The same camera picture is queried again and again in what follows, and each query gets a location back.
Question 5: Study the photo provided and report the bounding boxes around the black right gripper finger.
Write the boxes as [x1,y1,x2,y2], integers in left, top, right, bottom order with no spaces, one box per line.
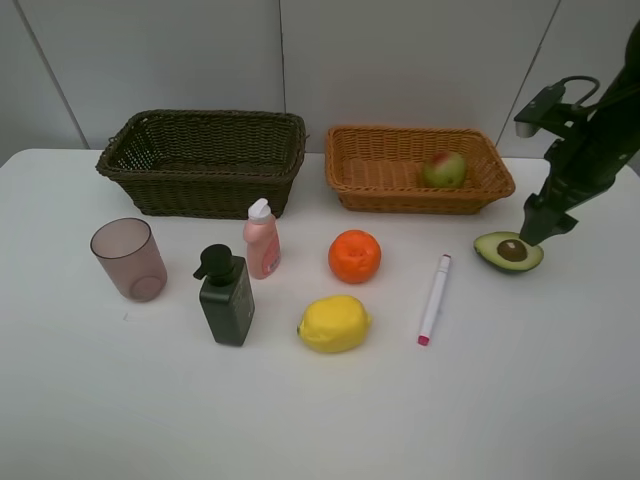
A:
[519,194,563,246]
[542,210,578,241]

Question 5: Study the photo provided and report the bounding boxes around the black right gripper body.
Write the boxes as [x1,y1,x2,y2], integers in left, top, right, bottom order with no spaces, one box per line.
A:
[537,112,635,212]

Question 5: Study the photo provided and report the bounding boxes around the halved avocado with pit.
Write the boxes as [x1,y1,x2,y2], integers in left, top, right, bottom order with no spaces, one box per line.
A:
[473,231,544,273]

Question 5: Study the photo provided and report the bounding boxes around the green red mango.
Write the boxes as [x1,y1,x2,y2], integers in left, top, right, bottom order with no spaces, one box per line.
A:
[422,151,467,189]

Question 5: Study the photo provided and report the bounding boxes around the white marker pink caps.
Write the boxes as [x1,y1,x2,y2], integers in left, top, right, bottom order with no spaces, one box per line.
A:
[417,254,452,347]

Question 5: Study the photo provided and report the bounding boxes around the orange fruit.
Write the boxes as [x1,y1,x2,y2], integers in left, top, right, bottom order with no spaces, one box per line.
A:
[328,230,382,284]

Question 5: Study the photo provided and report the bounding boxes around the yellow lemon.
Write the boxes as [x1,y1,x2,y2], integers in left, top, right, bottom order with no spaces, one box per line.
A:
[297,295,372,353]

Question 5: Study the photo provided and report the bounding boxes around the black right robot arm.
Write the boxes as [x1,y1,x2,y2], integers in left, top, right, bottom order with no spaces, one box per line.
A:
[514,27,639,246]

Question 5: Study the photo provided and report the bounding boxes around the orange wicker basket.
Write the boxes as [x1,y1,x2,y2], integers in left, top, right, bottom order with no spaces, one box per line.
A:
[325,126,515,215]

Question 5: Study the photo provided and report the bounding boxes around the pink squeeze bottle white cap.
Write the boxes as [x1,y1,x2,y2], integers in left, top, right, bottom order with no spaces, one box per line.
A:
[243,198,281,280]

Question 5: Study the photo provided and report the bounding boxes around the dark green pump bottle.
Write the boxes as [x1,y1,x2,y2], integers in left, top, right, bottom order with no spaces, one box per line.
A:
[193,244,255,347]

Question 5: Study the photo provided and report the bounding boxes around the dark brown wicker basket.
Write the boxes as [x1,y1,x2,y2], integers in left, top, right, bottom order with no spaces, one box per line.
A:
[96,109,307,220]

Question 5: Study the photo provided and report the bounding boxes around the translucent pink plastic cup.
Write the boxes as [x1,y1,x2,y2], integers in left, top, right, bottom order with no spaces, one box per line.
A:
[90,217,167,302]

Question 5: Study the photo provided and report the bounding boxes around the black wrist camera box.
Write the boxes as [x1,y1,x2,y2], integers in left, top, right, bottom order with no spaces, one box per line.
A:
[514,83,575,138]

